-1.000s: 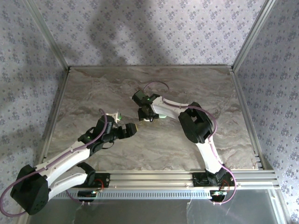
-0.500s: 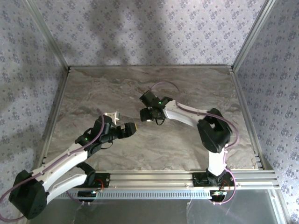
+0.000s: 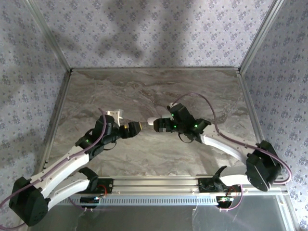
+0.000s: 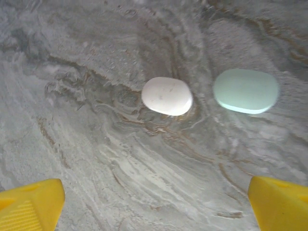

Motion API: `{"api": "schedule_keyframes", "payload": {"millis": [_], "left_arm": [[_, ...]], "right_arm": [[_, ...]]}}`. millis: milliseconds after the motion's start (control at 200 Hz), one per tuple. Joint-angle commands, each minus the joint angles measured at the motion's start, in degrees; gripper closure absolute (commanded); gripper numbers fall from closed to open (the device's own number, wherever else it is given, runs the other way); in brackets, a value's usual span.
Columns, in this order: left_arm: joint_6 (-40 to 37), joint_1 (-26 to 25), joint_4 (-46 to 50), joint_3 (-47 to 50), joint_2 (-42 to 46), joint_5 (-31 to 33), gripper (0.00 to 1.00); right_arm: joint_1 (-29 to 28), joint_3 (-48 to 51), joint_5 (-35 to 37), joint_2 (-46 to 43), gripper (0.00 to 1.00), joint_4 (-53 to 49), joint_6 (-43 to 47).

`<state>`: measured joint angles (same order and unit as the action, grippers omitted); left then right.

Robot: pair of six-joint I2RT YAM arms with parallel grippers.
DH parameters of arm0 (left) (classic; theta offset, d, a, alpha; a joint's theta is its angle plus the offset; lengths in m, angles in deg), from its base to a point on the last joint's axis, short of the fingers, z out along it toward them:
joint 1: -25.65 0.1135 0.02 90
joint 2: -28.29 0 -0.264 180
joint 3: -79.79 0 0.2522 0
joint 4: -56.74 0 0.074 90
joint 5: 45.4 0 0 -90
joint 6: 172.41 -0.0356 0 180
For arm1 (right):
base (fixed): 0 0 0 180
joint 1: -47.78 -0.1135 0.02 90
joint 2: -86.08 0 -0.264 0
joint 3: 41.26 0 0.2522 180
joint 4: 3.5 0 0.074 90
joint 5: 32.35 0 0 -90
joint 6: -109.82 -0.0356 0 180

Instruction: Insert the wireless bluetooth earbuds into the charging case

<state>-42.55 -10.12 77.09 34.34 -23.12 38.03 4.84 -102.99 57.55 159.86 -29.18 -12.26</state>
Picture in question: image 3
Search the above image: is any small left circuit board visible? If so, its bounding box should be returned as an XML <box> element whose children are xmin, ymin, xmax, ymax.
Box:
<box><xmin>80</xmin><ymin>196</ymin><xmax>100</xmax><ymax>205</ymax></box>

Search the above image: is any small circuit board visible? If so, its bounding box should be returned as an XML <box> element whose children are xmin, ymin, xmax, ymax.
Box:
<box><xmin>216</xmin><ymin>196</ymin><xmax>235</xmax><ymax>204</ymax></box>
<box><xmin>80</xmin><ymin>196</ymin><xmax>100</xmax><ymax>205</ymax></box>

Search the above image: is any grey metal sheet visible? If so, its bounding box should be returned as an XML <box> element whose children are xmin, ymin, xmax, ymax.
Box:
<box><xmin>27</xmin><ymin>195</ymin><xmax>294</xmax><ymax>231</ymax></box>

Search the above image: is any small right circuit board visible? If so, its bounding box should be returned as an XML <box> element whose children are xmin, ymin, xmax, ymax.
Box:
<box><xmin>216</xmin><ymin>196</ymin><xmax>235</xmax><ymax>204</ymax></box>

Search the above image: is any aluminium table side rail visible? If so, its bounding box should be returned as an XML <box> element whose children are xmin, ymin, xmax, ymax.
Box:
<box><xmin>30</xmin><ymin>71</ymin><xmax>74</xmax><ymax>179</ymax></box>
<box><xmin>237</xmin><ymin>69</ymin><xmax>280</xmax><ymax>178</ymax></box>

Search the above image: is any aluminium table end rail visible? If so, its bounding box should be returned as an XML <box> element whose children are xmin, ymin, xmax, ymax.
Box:
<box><xmin>71</xmin><ymin>67</ymin><xmax>241</xmax><ymax>73</ymax></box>

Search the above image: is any aluminium base frame rail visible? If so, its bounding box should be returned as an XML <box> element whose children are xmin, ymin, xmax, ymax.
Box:
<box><xmin>47</xmin><ymin>175</ymin><xmax>288</xmax><ymax>196</ymax></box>

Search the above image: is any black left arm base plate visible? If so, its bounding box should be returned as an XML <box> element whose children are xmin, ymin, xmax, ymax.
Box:
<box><xmin>70</xmin><ymin>178</ymin><xmax>114</xmax><ymax>194</ymax></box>

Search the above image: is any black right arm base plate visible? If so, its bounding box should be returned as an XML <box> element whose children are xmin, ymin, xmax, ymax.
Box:
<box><xmin>198</xmin><ymin>178</ymin><xmax>243</xmax><ymax>193</ymax></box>

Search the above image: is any grey slotted cable duct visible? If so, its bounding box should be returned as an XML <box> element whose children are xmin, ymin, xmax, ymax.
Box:
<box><xmin>48</xmin><ymin>195</ymin><xmax>218</xmax><ymax>207</ymax></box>

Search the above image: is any aluminium frame post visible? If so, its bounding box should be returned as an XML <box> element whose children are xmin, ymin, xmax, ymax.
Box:
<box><xmin>24</xmin><ymin>0</ymin><xmax>74</xmax><ymax>74</ymax></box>
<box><xmin>238</xmin><ymin>0</ymin><xmax>286</xmax><ymax>73</ymax></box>

